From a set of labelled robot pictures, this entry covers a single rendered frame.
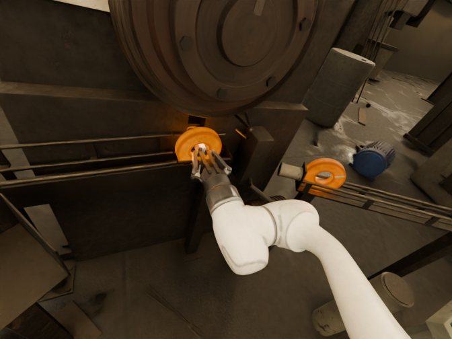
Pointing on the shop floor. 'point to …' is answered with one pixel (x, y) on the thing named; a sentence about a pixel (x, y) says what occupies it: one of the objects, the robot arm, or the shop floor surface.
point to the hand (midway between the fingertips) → (200, 144)
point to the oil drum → (335, 86)
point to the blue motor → (373, 159)
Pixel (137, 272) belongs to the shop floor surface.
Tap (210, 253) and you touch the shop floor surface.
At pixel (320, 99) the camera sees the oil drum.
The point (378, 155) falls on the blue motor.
